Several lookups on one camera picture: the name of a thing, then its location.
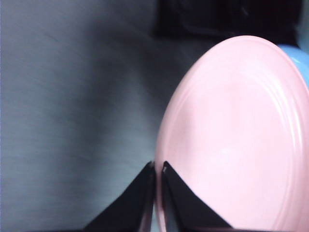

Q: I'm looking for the pink round plate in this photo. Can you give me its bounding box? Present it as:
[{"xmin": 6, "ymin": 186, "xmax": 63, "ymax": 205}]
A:
[{"xmin": 154, "ymin": 35, "xmax": 309, "ymax": 231}]

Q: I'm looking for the black plastic dish rack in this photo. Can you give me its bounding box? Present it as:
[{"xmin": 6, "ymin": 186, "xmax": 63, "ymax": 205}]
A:
[{"xmin": 151, "ymin": 0, "xmax": 301, "ymax": 47}]

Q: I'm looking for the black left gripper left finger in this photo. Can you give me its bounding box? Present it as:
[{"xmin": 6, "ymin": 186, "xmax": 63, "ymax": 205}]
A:
[{"xmin": 81, "ymin": 160, "xmax": 155, "ymax": 231}]

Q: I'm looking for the blue round plate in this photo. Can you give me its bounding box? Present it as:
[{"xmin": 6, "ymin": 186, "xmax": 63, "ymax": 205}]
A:
[{"xmin": 277, "ymin": 43, "xmax": 309, "ymax": 86}]

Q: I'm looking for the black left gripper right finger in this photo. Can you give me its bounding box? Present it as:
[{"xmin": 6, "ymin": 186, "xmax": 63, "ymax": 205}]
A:
[{"xmin": 161, "ymin": 160, "xmax": 234, "ymax": 229}]

